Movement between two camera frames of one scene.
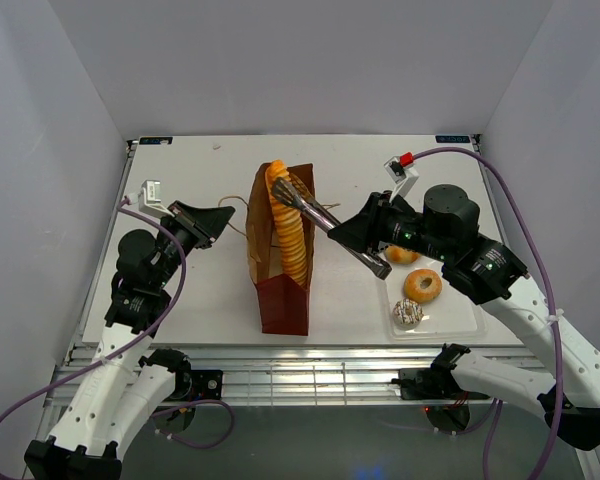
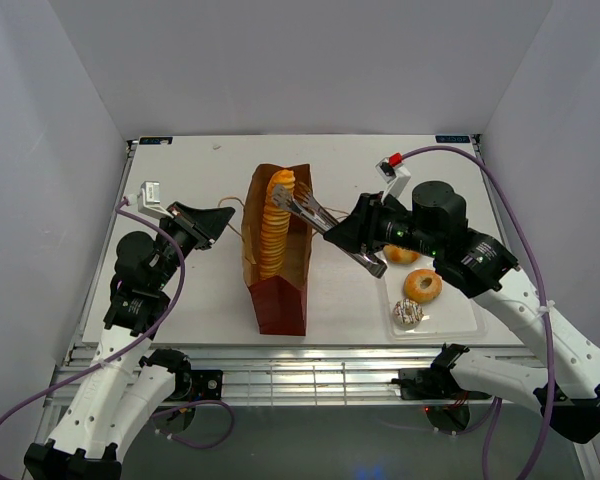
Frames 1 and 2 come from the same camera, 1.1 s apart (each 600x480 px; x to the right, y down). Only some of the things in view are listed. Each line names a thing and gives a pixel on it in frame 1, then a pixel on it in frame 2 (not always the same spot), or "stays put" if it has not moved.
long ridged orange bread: x=290 y=223 -> x=275 y=227
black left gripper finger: x=212 y=220 stays put
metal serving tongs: x=295 y=193 stays put
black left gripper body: x=186 y=234 stays put
